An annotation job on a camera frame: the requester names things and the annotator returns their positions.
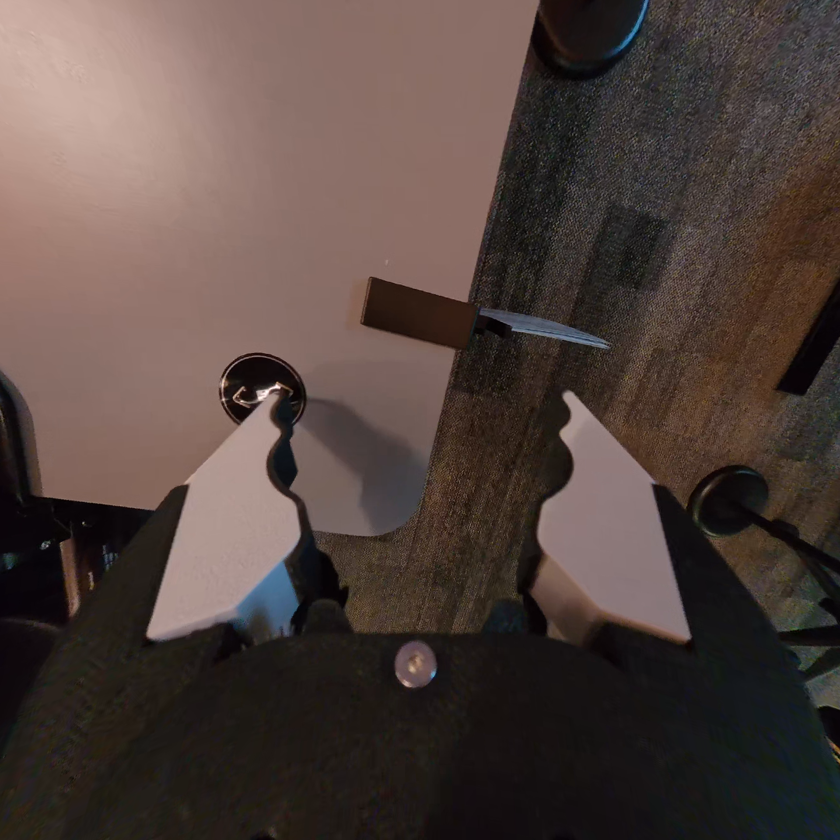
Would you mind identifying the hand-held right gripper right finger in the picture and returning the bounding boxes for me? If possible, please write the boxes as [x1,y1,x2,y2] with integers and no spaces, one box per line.
[525,392,691,647]

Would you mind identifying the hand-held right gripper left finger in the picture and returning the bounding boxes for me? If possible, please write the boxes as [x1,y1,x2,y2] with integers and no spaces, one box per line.
[146,392,316,644]

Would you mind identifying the black round-base stand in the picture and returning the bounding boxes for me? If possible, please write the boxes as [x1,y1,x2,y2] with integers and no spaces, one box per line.
[530,0,651,78]
[688,465,840,572]

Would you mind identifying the round desk grommet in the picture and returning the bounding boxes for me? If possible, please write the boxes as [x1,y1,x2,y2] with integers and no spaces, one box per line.
[220,353,307,426]

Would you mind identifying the black desk clamp pad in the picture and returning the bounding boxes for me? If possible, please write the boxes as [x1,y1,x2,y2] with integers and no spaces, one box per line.
[0,369,44,506]

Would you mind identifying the black floor bar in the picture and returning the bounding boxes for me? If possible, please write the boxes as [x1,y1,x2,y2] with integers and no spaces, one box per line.
[776,282,840,396]

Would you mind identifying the knife with dark handle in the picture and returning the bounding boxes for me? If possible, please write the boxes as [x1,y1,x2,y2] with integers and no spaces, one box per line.
[360,277,611,350]

